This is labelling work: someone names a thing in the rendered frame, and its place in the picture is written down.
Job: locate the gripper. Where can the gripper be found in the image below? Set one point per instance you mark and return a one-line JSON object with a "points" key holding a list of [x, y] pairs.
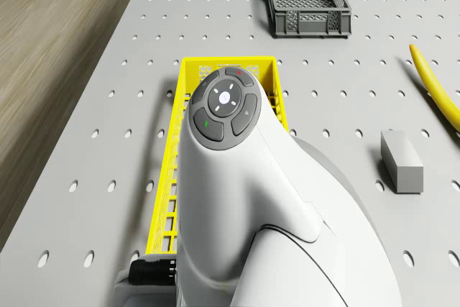
{"points": [[151, 271]]}

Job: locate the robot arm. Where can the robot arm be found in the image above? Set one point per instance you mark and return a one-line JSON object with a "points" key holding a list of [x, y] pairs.
{"points": [[251, 195]]}

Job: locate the yellow basket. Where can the yellow basket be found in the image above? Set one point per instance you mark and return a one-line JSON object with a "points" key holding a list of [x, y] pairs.
{"points": [[187, 66]]}

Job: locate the grey cube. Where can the grey cube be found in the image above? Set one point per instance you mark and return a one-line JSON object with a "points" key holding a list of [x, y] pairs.
{"points": [[406, 174]]}

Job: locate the dark grey basket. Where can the dark grey basket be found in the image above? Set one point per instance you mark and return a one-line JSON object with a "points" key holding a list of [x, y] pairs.
{"points": [[309, 23]]}

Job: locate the banana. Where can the banana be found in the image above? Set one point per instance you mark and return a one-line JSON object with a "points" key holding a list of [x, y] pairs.
{"points": [[431, 84]]}

